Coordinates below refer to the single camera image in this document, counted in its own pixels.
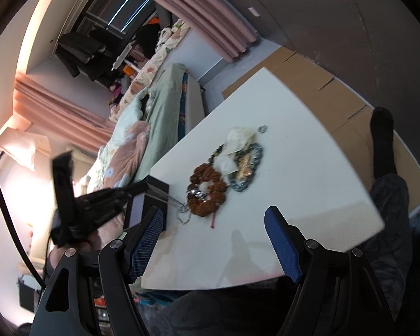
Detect flattened cardboard sheets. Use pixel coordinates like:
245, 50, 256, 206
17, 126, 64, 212
222, 46, 420, 218

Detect black jewelry box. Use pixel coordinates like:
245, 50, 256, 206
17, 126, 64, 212
123, 176, 170, 232

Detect light green quilt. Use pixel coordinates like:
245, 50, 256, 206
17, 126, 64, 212
87, 89, 151, 186

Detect black bag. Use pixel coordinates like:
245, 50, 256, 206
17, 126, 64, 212
136, 24, 162, 59

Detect cartoon printed cloth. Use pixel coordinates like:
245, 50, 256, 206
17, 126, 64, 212
131, 289, 183, 310

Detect brown bead bracelet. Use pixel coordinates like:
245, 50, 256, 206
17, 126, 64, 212
187, 163, 229, 229

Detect small white folding table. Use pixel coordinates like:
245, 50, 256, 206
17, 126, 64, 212
112, 45, 138, 73

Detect gold bracelet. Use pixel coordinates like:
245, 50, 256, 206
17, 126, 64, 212
236, 157, 255, 180

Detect pink hanging towel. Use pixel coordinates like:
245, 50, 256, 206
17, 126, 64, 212
0, 132, 52, 172

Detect small clear plastic bag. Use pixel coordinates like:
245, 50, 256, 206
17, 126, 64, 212
213, 153, 239, 176

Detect person's grey printed pants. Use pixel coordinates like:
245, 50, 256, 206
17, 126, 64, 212
140, 173, 420, 336

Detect person's left hand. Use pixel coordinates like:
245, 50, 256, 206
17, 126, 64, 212
80, 233, 104, 254

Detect printed window sill mat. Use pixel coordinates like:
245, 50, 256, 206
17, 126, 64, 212
108, 19, 190, 120

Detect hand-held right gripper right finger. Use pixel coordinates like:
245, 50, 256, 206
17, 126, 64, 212
264, 206, 397, 336

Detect thin silver chain necklace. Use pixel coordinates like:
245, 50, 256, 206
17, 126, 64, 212
175, 187, 211, 225

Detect pink floral blanket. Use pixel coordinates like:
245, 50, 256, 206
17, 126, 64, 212
91, 121, 152, 239

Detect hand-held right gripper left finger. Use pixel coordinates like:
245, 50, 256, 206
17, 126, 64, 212
30, 206, 165, 336

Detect pink curtain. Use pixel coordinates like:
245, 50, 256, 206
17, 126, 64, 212
105, 0, 258, 61
14, 72, 117, 152

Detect hanging dark clothes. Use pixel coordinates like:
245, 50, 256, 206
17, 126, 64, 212
55, 30, 134, 82

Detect plush toys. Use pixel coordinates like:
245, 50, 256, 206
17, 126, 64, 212
108, 80, 127, 110

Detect grey bed base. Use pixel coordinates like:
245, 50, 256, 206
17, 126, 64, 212
184, 73, 208, 137

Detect window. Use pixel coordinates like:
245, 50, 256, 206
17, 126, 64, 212
79, 0, 159, 39

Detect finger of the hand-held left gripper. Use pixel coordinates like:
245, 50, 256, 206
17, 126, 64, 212
86, 181, 149, 202
87, 198, 128, 226

